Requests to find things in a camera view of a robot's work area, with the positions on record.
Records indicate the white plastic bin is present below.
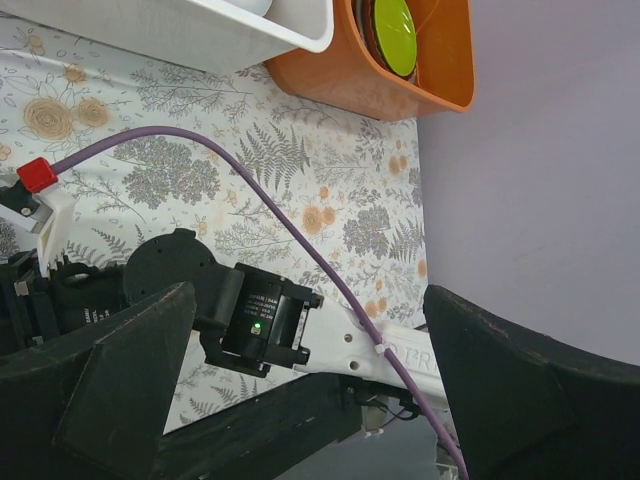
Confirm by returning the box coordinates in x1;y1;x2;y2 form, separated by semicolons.
1;1;334;74

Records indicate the stack of plates in bin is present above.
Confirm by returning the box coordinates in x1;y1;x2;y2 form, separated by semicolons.
352;0;417;80

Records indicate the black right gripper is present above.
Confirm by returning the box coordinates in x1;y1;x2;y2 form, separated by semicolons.
1;229;323;378

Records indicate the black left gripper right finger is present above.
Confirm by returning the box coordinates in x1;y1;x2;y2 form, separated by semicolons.
423;285;639;479

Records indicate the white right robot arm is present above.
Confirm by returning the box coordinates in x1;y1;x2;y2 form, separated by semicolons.
1;229;447;408

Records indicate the orange plastic bin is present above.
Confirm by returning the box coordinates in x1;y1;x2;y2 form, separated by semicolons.
266;1;475;121

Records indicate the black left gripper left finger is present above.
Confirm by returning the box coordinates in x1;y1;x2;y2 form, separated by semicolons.
1;282;196;479

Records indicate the green plate in orange bin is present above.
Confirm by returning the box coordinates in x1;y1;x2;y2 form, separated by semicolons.
372;0;418;79

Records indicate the floral patterned table mat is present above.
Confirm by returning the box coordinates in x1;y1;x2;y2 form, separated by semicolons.
0;9;430;434

